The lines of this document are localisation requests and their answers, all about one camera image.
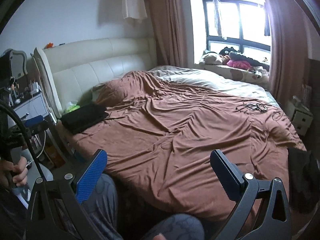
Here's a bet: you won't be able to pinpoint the person's left hand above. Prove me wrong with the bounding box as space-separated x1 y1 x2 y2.
1 157 28 187

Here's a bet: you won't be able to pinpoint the person's grey patterned trousers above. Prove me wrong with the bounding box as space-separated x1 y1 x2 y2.
82 174 205 239

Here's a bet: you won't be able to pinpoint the black garment at bed edge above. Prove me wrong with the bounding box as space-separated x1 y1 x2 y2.
287 148 319 214

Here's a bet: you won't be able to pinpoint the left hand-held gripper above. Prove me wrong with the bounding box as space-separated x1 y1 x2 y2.
1 113 48 178

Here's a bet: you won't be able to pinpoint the black folded clothes stack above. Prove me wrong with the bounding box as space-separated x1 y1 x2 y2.
60 103 109 135

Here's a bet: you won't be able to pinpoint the green tissue pack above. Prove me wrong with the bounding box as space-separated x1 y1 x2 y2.
65 101 80 113

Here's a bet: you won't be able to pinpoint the white bedside drawer cabinet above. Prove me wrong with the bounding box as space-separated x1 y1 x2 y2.
285 96 313 136

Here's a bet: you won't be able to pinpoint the white nightstand left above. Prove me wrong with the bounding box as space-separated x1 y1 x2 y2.
12 82 49 121

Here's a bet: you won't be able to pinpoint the brown bed cover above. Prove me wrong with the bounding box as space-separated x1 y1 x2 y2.
57 71 305 222

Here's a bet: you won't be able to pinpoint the beige bed sheet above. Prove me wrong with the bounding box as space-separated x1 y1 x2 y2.
149 66 279 107

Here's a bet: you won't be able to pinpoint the cream padded headboard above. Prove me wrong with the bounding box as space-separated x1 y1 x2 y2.
33 37 157 119

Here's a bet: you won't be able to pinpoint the pile of clothes on sill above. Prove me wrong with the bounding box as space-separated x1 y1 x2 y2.
200 47 270 72

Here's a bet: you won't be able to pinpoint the brown curtain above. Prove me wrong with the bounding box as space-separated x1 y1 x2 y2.
146 0 188 67

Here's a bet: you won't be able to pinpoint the black cable bundle on bed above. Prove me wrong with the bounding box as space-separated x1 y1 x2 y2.
235 101 270 114

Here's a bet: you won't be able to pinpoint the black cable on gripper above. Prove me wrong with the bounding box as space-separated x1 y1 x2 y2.
0 99 48 181

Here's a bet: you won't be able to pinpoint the window with black frame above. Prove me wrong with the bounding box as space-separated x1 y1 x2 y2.
202 0 272 57

